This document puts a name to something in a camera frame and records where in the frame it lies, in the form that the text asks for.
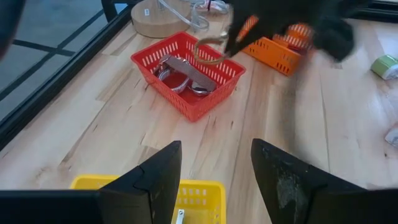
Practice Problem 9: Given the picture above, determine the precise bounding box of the white shade wooden base lamp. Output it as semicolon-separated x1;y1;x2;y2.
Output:
130;0;192;39

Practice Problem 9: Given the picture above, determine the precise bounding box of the red plastic basket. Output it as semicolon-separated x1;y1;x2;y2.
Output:
130;30;246;123

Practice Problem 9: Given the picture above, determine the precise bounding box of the green white power adapter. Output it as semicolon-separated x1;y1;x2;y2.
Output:
370;55;398;81

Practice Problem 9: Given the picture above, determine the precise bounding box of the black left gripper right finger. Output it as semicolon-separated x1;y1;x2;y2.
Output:
250;138;366;224

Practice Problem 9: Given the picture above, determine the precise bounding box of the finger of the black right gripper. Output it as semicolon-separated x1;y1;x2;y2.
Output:
231;18;280;57
224;0;265;57

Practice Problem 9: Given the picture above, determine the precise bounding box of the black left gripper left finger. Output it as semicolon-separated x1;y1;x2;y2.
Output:
99;140;183;224

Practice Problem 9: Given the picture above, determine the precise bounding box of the yellow plastic basket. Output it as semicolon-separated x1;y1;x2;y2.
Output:
70;174;227;224

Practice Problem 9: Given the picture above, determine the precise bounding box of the orange plastic basket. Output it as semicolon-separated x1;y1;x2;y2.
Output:
238;15;315;77

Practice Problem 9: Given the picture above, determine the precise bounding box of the pink white power adapter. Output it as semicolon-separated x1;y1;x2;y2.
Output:
384;126;398;149

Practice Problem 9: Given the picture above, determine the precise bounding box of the clear lamp power cable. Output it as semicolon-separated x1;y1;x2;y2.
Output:
157;0;231;32

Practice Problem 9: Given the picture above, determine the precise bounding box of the gold band wristwatch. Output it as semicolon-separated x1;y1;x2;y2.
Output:
193;32;231;65

